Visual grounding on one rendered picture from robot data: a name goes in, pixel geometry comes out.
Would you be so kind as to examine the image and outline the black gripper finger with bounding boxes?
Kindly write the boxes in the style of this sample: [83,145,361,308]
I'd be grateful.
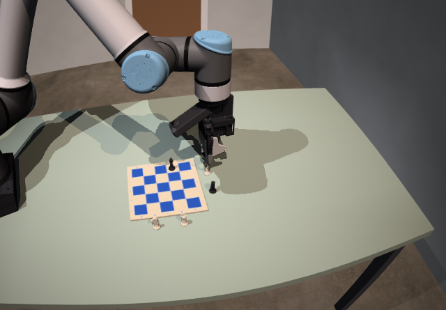
[199,129,220,157]
[204,129,226,166]

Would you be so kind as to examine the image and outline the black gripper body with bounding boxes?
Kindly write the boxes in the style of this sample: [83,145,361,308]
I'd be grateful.
[198,94,235,138]

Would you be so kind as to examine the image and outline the blue and cream chessboard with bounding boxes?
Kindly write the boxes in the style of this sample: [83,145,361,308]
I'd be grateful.
[128,158,208,221]

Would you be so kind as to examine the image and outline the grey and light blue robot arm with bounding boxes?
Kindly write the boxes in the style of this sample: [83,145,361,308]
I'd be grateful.
[0,0,233,137]

